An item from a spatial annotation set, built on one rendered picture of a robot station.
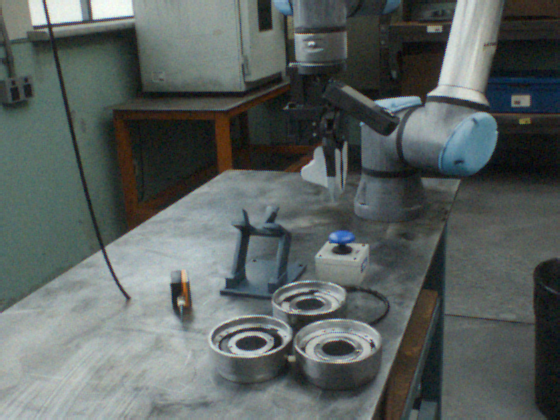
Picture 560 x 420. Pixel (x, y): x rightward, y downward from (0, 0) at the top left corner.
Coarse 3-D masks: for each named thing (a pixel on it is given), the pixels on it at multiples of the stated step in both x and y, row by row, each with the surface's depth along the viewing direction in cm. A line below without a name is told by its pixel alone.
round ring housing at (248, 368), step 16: (240, 320) 86; (256, 320) 87; (272, 320) 86; (208, 336) 82; (240, 336) 84; (256, 336) 84; (288, 336) 83; (224, 352) 78; (240, 352) 80; (256, 352) 80; (272, 352) 78; (288, 352) 80; (224, 368) 79; (240, 368) 78; (256, 368) 77; (272, 368) 78
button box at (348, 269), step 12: (324, 252) 105; (336, 252) 104; (348, 252) 104; (360, 252) 104; (324, 264) 103; (336, 264) 102; (348, 264) 102; (360, 264) 102; (324, 276) 104; (336, 276) 103; (348, 276) 102; (360, 276) 103
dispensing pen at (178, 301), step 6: (174, 270) 102; (180, 270) 102; (174, 276) 100; (180, 276) 100; (174, 282) 98; (180, 282) 98; (174, 288) 98; (180, 288) 98; (174, 294) 98; (180, 294) 97; (174, 300) 99; (180, 300) 96; (174, 306) 99; (180, 306) 94; (180, 312) 93
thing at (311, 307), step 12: (288, 288) 95; (300, 288) 96; (312, 288) 96; (324, 288) 96; (336, 288) 94; (276, 300) 93; (300, 300) 93; (312, 300) 93; (324, 300) 92; (276, 312) 89; (288, 312) 87; (300, 312) 89; (312, 312) 89; (324, 312) 86; (336, 312) 87; (300, 324) 87
